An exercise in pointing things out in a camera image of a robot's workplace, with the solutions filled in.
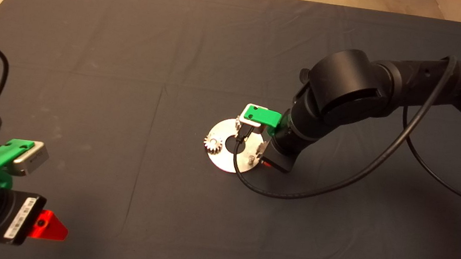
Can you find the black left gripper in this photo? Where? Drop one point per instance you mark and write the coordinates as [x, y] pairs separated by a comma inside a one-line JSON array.
[[24, 218]]

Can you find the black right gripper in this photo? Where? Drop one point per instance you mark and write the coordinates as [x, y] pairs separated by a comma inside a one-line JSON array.
[[280, 157]]

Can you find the steel planetary gear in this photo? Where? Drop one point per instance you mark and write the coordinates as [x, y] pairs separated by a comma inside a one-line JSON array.
[[237, 126], [208, 146], [260, 148]]

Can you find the round metal carrier plate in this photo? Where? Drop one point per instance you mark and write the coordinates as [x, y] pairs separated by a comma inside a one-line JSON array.
[[218, 159]]

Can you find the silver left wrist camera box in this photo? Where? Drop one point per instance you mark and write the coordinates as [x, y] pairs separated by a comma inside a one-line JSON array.
[[31, 158]]

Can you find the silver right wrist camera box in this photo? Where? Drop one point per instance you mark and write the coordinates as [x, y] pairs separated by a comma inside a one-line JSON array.
[[245, 120]]

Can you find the dark grey table cloth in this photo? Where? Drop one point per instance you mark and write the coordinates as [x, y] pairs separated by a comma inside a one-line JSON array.
[[135, 47]]

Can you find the green right camera mount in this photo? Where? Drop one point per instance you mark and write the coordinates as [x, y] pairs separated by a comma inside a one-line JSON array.
[[265, 117]]

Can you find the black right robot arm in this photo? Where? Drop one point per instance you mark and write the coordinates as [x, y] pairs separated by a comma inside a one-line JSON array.
[[346, 82]]

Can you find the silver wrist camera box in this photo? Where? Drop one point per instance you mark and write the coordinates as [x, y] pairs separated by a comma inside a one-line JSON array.
[[31, 158], [245, 120]]

